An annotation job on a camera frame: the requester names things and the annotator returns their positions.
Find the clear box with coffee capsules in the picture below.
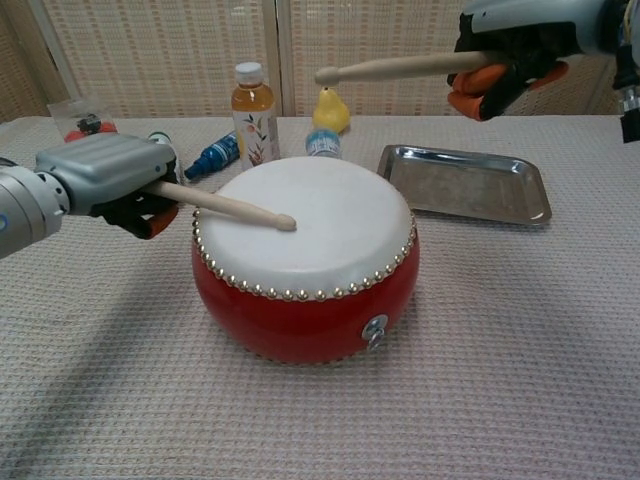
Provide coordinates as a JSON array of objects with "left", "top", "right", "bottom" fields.
[{"left": 46, "top": 97, "right": 120, "bottom": 146}]

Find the clear water bottle blue label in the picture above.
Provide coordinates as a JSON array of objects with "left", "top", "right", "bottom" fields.
[{"left": 305, "top": 127, "right": 343, "bottom": 160}]

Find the bamboo folding screen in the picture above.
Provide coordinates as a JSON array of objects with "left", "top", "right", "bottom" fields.
[{"left": 0, "top": 0, "right": 640, "bottom": 124}]

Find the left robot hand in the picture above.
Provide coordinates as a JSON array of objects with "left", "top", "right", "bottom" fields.
[{"left": 34, "top": 132, "right": 180, "bottom": 240}]

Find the beige woven tablecloth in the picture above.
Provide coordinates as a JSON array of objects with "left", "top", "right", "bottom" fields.
[{"left": 0, "top": 115, "right": 640, "bottom": 480}]

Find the wooden drumstick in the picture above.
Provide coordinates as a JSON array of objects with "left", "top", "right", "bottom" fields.
[
  {"left": 314, "top": 50, "right": 494, "bottom": 85},
  {"left": 152, "top": 181, "right": 297, "bottom": 232}
]

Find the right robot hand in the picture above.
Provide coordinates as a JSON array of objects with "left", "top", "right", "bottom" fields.
[{"left": 447, "top": 0, "right": 614, "bottom": 123}]

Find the rectangular metal tray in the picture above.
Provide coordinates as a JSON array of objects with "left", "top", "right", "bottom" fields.
[{"left": 376, "top": 144, "right": 553, "bottom": 227}]

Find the yellow pear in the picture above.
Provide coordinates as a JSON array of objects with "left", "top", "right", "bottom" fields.
[{"left": 312, "top": 85, "right": 351, "bottom": 134}]

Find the amber tea bottle white cap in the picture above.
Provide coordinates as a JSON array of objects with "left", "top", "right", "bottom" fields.
[{"left": 231, "top": 61, "right": 280, "bottom": 173}]

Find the small blue bottle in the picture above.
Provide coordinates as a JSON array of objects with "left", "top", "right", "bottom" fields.
[{"left": 183, "top": 130, "right": 239, "bottom": 180}]

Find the red drum white head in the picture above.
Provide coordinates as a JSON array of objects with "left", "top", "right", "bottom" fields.
[{"left": 191, "top": 156, "right": 420, "bottom": 363}]

